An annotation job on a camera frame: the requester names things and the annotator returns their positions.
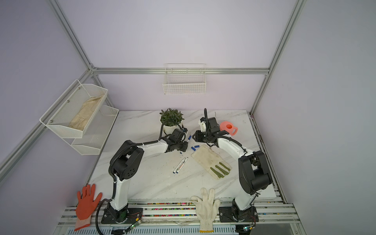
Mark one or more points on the red rubber glove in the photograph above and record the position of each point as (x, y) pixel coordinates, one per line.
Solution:
(86, 206)

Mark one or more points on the white knit glove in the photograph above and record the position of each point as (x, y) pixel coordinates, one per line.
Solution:
(207, 208)

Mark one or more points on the white mesh shelf basket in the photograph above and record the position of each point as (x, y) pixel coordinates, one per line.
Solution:
(58, 117)
(97, 133)

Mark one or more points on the beige glove green fingers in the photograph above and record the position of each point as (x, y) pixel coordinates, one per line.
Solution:
(211, 162)

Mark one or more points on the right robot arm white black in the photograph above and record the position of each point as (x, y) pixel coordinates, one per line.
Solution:
(254, 171)

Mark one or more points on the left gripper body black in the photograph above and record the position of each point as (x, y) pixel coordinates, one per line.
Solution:
(181, 146)

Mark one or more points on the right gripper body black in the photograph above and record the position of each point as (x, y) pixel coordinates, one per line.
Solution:
(202, 136)

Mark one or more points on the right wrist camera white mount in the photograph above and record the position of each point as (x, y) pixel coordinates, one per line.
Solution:
(203, 124)

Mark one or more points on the lower white mesh shelf basket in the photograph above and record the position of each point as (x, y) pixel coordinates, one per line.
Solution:
(97, 133)

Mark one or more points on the pink watering can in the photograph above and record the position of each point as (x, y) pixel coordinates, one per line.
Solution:
(229, 127)

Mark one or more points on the upper white mesh shelf basket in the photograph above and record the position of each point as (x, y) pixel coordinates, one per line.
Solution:
(58, 117)

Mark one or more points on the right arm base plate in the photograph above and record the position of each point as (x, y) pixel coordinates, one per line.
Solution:
(233, 214)

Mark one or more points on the beige cloth in basket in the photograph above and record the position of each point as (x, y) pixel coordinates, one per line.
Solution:
(82, 118)

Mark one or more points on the white wire wall basket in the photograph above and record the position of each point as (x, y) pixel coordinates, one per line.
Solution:
(184, 79)

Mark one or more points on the potted green plant white pot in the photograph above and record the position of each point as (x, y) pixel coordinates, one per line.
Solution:
(171, 119)

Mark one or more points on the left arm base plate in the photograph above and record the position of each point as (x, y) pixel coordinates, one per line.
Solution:
(126, 216)

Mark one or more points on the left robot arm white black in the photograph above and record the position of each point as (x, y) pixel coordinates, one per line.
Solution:
(125, 163)

